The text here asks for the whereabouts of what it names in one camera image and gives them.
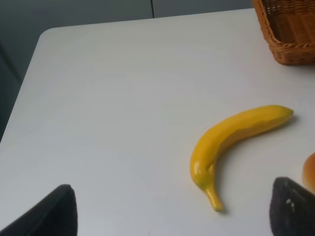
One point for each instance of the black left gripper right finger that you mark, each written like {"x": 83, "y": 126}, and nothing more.
{"x": 292, "y": 209}

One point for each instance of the woven wicker basket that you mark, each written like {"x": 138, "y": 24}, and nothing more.
{"x": 288, "y": 26}

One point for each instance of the yellow plastic banana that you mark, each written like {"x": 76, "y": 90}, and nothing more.
{"x": 215, "y": 141}

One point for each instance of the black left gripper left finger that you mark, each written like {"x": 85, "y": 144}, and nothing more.
{"x": 55, "y": 215}

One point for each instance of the orange bread roll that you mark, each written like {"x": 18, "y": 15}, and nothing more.
{"x": 308, "y": 173}

